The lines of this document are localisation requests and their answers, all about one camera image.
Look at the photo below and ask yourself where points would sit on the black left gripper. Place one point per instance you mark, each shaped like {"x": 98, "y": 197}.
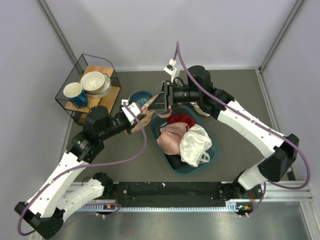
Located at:
{"x": 129, "y": 126}

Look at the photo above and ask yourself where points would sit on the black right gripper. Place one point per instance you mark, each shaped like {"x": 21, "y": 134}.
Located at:
{"x": 165, "y": 99}

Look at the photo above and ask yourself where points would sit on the floral mesh laundry bag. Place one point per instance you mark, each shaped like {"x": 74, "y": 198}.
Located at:
{"x": 149, "y": 113}

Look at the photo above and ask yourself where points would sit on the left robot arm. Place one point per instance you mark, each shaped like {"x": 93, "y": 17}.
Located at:
{"x": 49, "y": 208}

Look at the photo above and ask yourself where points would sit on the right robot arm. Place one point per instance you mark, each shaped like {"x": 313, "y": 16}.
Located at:
{"x": 279, "y": 151}

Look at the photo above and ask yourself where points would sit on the red bra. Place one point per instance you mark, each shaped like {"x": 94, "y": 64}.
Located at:
{"x": 181, "y": 118}

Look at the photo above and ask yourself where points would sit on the pink bra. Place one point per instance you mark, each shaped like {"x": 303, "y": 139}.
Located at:
{"x": 171, "y": 136}

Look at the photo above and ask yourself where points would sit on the white insulated lunch bag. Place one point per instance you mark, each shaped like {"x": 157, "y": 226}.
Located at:
{"x": 200, "y": 111}

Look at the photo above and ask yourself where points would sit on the white bra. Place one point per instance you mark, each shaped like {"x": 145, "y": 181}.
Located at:
{"x": 194, "y": 146}

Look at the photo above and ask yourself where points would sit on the dark blue ceramic bowl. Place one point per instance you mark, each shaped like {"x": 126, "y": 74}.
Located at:
{"x": 141, "y": 97}

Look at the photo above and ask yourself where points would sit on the white bowl underneath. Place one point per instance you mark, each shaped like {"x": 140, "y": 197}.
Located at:
{"x": 106, "y": 86}

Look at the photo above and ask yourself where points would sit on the teal plastic basin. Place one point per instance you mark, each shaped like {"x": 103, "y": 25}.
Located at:
{"x": 157, "y": 123}

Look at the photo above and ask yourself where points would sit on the cream ceramic bowl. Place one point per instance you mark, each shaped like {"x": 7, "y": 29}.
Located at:
{"x": 93, "y": 82}

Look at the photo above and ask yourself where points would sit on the blue mug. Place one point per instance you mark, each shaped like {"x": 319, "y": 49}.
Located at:
{"x": 76, "y": 94}

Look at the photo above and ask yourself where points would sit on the black garment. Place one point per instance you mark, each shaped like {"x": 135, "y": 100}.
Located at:
{"x": 175, "y": 161}

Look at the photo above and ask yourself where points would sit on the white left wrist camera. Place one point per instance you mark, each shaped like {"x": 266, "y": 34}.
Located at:
{"x": 132, "y": 111}

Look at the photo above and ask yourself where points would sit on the black wire wooden shelf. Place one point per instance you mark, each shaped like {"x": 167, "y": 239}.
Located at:
{"x": 85, "y": 64}

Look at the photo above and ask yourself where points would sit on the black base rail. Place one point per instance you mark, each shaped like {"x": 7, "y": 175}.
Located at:
{"x": 174, "y": 194}

